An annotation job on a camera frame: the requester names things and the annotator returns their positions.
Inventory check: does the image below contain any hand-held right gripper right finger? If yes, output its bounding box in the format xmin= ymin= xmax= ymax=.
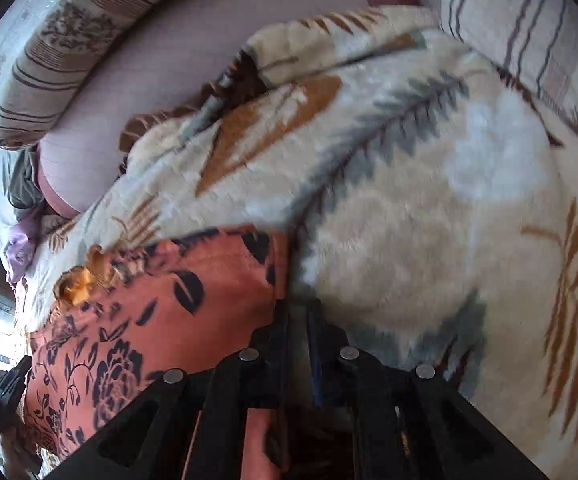
xmin=305 ymin=297 xmax=550 ymax=480

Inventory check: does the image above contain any square striped floral pillow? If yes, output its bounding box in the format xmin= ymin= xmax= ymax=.
xmin=431 ymin=0 xmax=578 ymax=198

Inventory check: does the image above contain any lilac cloth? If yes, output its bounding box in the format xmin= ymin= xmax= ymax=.
xmin=5 ymin=207 xmax=50 ymax=283

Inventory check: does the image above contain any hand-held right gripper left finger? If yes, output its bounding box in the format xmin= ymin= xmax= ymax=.
xmin=44 ymin=299 xmax=302 ymax=480

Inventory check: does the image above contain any long striped floral pillow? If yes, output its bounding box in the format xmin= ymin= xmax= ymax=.
xmin=0 ymin=0 xmax=232 ymax=151

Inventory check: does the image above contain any grey satin cloth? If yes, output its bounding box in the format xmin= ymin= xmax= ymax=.
xmin=3 ymin=147 xmax=46 ymax=223

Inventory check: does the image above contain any leaf print blanket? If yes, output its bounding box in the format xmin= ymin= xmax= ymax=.
xmin=15 ymin=5 xmax=578 ymax=461

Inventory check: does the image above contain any orange floral blouse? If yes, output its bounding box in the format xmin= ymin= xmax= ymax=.
xmin=22 ymin=229 xmax=362 ymax=480

